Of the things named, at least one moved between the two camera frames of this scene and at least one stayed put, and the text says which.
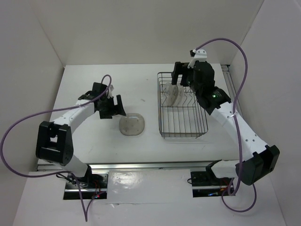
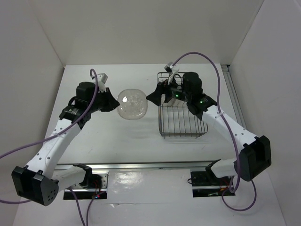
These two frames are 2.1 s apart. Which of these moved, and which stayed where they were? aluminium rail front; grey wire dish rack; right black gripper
Moved: right black gripper
Stayed: grey wire dish rack; aluminium rail front
